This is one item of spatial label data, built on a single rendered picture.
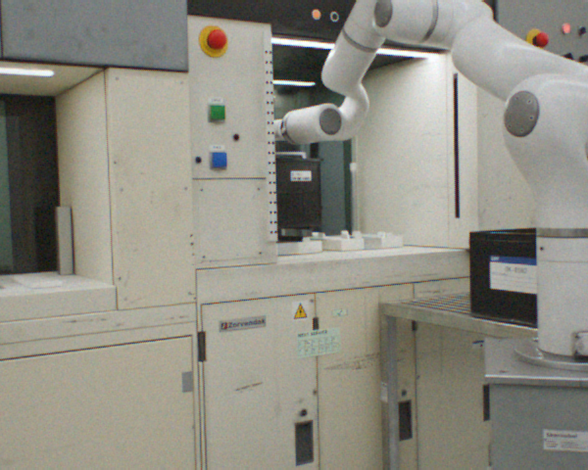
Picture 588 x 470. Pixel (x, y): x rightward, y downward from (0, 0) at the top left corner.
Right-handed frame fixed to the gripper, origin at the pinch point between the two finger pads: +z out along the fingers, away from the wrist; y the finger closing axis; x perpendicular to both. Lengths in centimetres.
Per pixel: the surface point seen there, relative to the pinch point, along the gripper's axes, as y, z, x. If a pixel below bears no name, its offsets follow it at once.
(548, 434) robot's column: -14, -105, -51
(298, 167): 4.0, -10.2, -9.5
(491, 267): 19, -63, -33
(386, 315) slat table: 12, -35, -46
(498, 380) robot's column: -19, -101, -43
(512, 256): 19, -68, -30
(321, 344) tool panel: -3, -30, -51
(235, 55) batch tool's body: -22.8, -29.5, 13.7
